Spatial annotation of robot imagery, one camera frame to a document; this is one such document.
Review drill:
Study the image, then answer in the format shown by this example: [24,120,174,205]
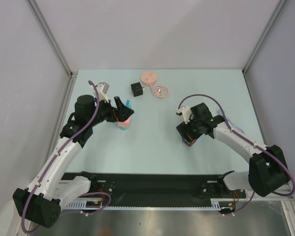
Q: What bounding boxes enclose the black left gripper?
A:
[88,96,133,126]

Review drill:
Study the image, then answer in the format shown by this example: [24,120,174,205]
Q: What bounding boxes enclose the blue plug adapter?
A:
[125,100,132,109]

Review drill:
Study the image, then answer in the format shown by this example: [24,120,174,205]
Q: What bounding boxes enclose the pink cube adapter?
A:
[118,117,131,128]

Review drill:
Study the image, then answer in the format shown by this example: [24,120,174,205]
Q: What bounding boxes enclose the dark red cube adapter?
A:
[184,139,197,147]

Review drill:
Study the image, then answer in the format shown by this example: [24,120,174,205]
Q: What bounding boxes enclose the black cube adapter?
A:
[130,82,144,97]

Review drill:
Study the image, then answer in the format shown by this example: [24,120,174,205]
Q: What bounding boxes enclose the pink round power strip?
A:
[140,71,157,86]

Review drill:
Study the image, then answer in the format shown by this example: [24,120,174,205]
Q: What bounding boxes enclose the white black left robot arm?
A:
[13,95,134,234]

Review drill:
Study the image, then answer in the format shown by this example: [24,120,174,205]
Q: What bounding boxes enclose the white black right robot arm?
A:
[176,103,291,197]

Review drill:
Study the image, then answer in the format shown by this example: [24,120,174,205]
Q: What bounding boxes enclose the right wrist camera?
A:
[176,106,193,124]

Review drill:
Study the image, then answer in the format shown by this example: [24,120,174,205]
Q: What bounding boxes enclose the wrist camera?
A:
[176,106,193,124]
[96,82,109,103]

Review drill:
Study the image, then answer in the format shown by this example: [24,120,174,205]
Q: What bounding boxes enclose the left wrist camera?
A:
[96,82,109,103]

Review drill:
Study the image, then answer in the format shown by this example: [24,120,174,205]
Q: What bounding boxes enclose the light blue power cable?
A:
[216,109,245,138]

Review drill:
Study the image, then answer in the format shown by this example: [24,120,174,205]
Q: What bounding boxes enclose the pink coiled cable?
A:
[148,83,170,100]

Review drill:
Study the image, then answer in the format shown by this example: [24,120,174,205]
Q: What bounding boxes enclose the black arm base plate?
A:
[61,172,248,207]

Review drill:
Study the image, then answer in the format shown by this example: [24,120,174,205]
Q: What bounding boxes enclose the slotted cable duct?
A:
[64,199,235,211]

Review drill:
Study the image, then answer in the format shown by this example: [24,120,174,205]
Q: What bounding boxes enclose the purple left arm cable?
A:
[21,80,100,234]

